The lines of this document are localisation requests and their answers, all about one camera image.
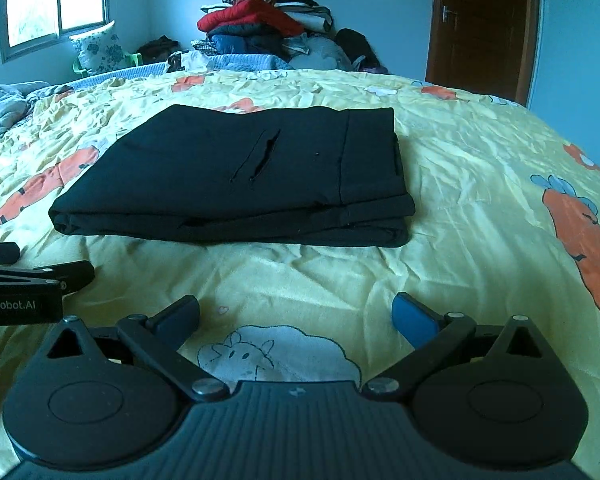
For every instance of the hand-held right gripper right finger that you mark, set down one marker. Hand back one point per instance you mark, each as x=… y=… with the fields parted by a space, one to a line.
x=414 y=316

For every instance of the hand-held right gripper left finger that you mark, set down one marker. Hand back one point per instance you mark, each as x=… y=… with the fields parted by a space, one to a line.
x=180 y=314

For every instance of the black pants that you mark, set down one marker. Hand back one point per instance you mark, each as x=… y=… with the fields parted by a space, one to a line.
x=240 y=175

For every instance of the yellow carrot print blanket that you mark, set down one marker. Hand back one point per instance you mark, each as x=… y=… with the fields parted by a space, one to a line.
x=480 y=185

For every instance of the green plastic chair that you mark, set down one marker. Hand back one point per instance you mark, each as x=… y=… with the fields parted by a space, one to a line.
x=132 y=59

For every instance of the floral white pillow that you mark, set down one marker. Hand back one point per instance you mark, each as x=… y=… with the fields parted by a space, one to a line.
x=100 y=47

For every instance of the dark bag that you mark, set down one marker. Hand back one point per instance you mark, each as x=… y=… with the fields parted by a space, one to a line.
x=157 y=49

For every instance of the window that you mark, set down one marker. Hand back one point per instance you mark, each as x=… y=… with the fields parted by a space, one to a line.
x=55 y=0

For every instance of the pile of clothes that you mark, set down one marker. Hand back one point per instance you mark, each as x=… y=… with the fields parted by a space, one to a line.
x=280 y=35

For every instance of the brown wooden door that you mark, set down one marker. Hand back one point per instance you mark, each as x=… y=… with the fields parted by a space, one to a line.
x=480 y=25

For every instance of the red jacket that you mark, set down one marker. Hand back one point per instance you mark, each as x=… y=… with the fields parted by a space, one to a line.
x=250 y=16

